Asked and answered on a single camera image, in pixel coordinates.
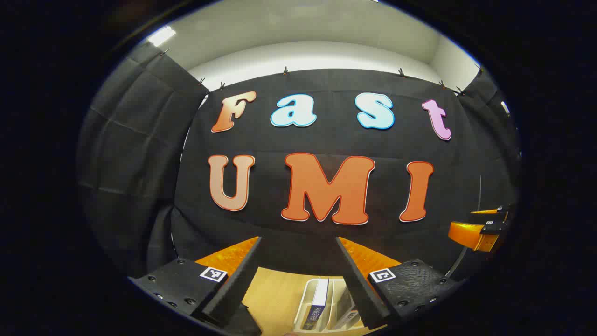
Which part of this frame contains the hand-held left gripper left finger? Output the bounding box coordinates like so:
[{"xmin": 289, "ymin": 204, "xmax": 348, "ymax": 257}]
[{"xmin": 128, "ymin": 236, "xmax": 263, "ymax": 327}]

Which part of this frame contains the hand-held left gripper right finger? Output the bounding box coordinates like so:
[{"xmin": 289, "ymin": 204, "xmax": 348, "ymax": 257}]
[{"xmin": 335, "ymin": 236, "xmax": 467, "ymax": 330}]

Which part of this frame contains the white bookshelf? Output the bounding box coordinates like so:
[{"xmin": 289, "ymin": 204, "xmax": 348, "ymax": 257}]
[{"xmin": 293, "ymin": 277, "xmax": 374, "ymax": 333}]

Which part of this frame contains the grey cover book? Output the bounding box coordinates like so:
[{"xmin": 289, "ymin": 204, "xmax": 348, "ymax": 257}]
[{"xmin": 332, "ymin": 285, "xmax": 361, "ymax": 330}]

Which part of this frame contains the dark grey pole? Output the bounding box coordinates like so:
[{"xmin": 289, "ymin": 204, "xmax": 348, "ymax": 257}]
[{"xmin": 445, "ymin": 175, "xmax": 484, "ymax": 280}]

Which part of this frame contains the ceiling light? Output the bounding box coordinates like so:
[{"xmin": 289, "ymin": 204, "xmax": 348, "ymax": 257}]
[{"xmin": 148, "ymin": 26, "xmax": 177, "ymax": 47}]

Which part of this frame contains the blue cover book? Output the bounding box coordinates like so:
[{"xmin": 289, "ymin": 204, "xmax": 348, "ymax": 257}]
[{"xmin": 301, "ymin": 279, "xmax": 330, "ymax": 331}]

